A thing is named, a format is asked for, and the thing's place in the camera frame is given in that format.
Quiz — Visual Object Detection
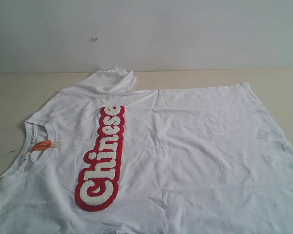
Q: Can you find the white t-shirt red lettering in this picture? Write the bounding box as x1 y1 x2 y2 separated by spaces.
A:
0 68 293 234

